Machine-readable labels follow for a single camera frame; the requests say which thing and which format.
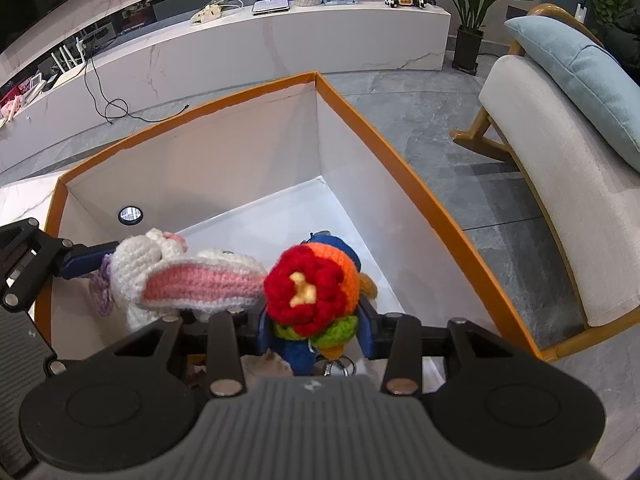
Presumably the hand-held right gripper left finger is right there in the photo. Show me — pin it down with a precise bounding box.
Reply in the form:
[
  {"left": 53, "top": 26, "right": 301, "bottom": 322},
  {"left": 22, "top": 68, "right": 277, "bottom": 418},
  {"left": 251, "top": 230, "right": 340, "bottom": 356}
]
[{"left": 114, "top": 305, "right": 276, "bottom": 398}]

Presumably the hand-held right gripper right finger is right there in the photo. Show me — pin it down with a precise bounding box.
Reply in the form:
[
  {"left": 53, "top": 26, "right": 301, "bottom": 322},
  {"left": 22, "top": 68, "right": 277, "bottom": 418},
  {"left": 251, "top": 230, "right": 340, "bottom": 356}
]
[{"left": 356, "top": 301, "right": 507, "bottom": 397}]

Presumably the crochet orange with red flower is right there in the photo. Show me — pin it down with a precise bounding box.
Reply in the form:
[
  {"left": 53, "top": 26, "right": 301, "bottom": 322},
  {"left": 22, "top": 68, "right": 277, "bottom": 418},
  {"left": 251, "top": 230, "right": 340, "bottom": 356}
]
[{"left": 263, "top": 240, "right": 362, "bottom": 356}]

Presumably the brown teddy bear plush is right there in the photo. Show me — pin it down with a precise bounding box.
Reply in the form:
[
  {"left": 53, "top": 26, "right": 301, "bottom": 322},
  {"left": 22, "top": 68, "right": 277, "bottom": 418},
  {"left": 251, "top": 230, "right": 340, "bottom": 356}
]
[{"left": 272, "top": 231, "right": 381, "bottom": 378}]

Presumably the cream crochet bunny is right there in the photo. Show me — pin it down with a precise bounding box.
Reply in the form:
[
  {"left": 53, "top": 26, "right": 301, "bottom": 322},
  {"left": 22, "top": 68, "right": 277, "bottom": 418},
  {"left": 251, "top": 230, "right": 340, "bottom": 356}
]
[{"left": 90, "top": 228, "right": 268, "bottom": 333}]

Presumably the orange storage box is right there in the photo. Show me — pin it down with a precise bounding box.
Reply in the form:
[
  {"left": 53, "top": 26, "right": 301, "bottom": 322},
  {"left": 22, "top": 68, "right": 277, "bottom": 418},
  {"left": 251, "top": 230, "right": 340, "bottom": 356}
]
[{"left": 32, "top": 71, "right": 543, "bottom": 396}]

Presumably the white router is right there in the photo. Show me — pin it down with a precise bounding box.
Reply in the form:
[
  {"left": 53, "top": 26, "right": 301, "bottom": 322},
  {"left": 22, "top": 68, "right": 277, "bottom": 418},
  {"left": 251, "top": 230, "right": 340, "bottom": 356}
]
[{"left": 50, "top": 35, "right": 88, "bottom": 86}]

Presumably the wooden rocking chair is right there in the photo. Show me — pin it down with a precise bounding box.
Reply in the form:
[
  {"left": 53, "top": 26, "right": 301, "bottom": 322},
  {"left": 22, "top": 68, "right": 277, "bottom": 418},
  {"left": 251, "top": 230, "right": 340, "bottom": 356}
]
[{"left": 450, "top": 2, "right": 640, "bottom": 363}]

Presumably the marble television cabinet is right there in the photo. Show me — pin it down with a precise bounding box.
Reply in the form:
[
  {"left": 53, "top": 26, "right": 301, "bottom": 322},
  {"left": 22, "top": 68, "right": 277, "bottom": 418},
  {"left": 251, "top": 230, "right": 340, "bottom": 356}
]
[{"left": 0, "top": 0, "right": 452, "bottom": 171}]

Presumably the white power strip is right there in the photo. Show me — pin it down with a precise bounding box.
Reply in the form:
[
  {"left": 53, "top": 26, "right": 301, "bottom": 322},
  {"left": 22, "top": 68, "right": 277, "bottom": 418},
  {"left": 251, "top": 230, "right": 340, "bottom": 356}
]
[{"left": 190, "top": 2, "right": 226, "bottom": 23}]

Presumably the potted long-leaf plant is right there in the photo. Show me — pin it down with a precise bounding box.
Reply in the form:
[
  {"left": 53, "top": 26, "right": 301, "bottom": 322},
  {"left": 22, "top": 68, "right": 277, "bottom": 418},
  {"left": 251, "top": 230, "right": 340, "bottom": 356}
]
[{"left": 435, "top": 0, "right": 533, "bottom": 73}]

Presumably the grey laptop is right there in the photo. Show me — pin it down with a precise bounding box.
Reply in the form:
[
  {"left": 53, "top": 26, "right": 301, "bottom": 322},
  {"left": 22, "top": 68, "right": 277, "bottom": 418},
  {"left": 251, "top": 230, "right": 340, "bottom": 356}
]
[{"left": 251, "top": 0, "right": 291, "bottom": 16}]

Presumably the light blue cushion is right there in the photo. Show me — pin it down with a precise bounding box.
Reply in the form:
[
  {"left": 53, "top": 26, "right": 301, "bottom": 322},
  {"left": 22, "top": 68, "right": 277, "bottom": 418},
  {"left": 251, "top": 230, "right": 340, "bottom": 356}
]
[{"left": 504, "top": 15, "right": 640, "bottom": 173}]

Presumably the black cable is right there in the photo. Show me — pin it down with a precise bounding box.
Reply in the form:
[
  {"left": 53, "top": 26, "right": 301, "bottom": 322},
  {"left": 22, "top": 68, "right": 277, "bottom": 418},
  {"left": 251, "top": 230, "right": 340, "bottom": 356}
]
[{"left": 82, "top": 55, "right": 188, "bottom": 126}]

